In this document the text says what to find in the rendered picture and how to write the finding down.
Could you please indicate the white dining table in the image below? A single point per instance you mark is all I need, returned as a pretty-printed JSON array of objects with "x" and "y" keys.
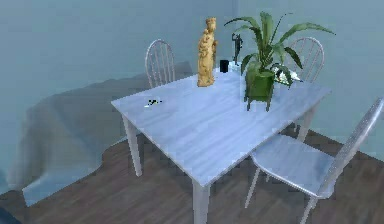
[{"x": 206, "y": 130}]

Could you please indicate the white slat-back chair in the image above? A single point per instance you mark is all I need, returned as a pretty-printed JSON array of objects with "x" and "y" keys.
[
  {"x": 160, "y": 63},
  {"x": 300, "y": 163},
  {"x": 310, "y": 58}
]

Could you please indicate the small black and yellow object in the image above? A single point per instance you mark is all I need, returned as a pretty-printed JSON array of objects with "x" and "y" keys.
[{"x": 153, "y": 102}]

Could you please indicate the small black cup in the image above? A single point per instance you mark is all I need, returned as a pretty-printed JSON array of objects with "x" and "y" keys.
[{"x": 224, "y": 66}]

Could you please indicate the tan wooden figure statue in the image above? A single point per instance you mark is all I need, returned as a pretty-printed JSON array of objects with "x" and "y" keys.
[{"x": 206, "y": 53}]

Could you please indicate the green potted house plant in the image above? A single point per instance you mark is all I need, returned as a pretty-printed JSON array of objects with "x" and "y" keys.
[{"x": 261, "y": 66}]

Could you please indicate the white plate with dark bits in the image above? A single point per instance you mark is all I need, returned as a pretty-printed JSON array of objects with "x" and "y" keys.
[{"x": 288, "y": 77}]

